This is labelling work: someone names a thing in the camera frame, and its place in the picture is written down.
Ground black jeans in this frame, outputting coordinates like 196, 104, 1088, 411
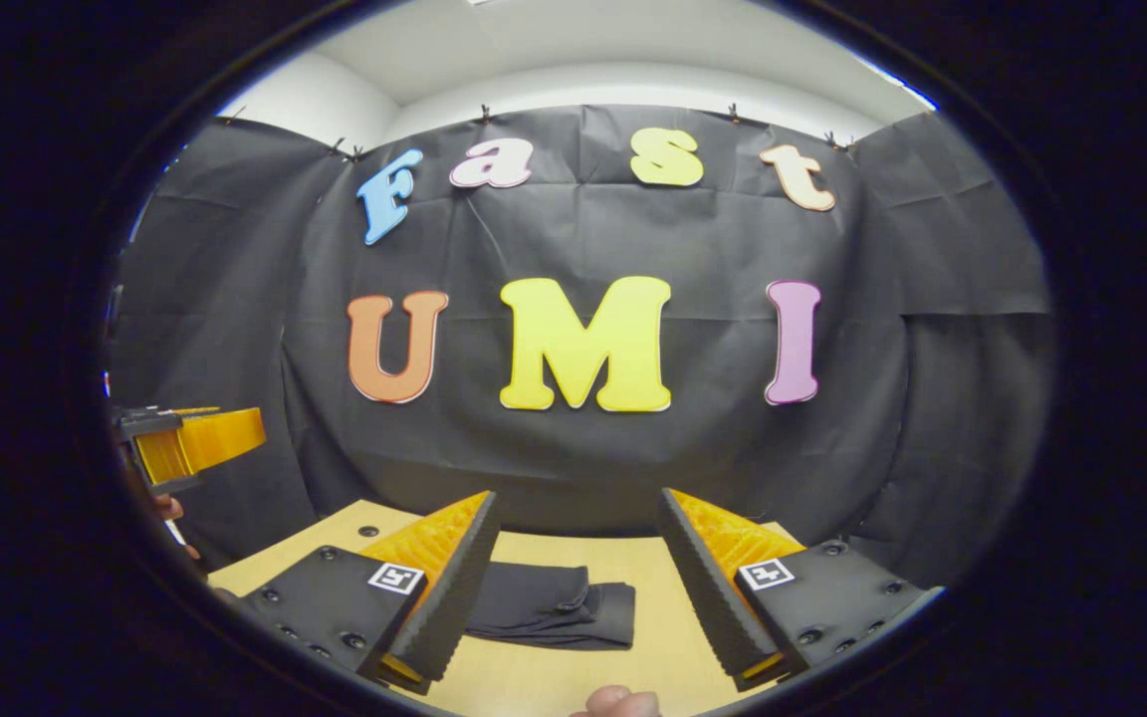
464, 563, 636, 651

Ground black backdrop cloth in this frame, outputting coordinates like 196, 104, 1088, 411
106, 100, 1057, 589

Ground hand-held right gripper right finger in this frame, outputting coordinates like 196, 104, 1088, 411
657, 488, 933, 693

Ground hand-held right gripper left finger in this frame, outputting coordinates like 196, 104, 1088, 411
240, 490, 500, 695

